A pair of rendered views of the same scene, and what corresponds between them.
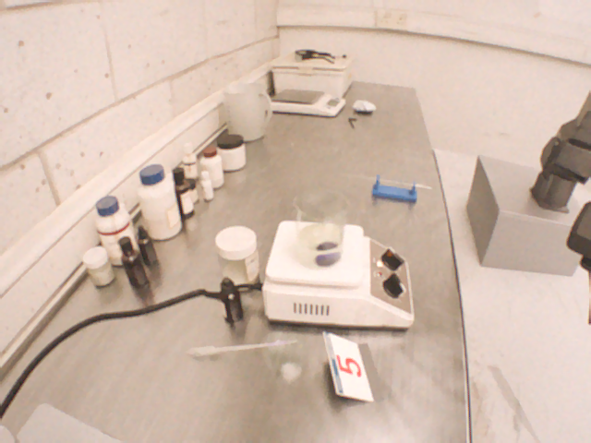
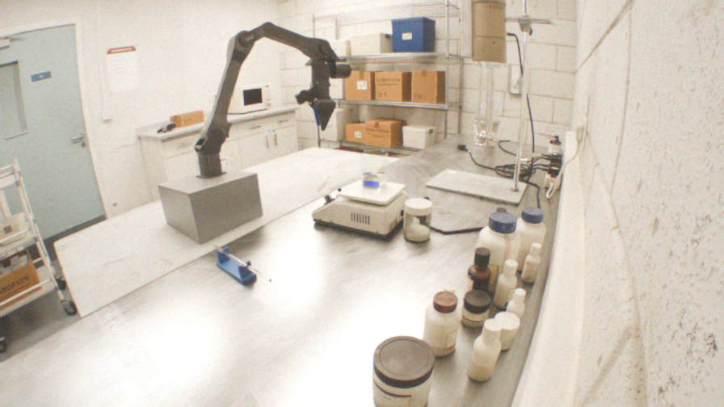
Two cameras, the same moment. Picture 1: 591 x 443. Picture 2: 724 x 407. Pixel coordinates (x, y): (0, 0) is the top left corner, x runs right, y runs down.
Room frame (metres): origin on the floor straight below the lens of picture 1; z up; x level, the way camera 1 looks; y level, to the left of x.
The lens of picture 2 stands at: (1.07, 0.20, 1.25)
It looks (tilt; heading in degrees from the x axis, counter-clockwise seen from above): 22 degrees down; 201
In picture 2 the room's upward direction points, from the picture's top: 1 degrees counter-clockwise
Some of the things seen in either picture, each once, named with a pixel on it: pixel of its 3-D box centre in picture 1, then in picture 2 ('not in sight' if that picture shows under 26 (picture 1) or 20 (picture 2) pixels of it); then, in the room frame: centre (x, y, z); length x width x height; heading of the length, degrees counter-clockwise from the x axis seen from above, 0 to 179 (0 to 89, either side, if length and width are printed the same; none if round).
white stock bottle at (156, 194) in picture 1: (157, 200); (497, 251); (0.56, 0.25, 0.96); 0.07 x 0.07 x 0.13
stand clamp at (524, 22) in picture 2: not in sight; (526, 25); (0.02, 0.33, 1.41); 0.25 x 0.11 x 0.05; 76
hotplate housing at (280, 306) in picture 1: (335, 277); (363, 206); (0.38, -0.05, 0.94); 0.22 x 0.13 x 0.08; 82
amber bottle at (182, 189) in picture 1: (181, 191); (478, 277); (0.62, 0.22, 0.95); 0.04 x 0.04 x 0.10
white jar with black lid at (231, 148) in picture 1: (231, 152); (401, 376); (0.83, 0.15, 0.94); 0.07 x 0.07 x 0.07
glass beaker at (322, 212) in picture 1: (319, 232); (374, 170); (0.37, -0.03, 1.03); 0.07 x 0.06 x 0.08; 166
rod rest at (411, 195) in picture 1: (395, 187); (234, 263); (0.68, -0.21, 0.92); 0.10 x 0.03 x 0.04; 73
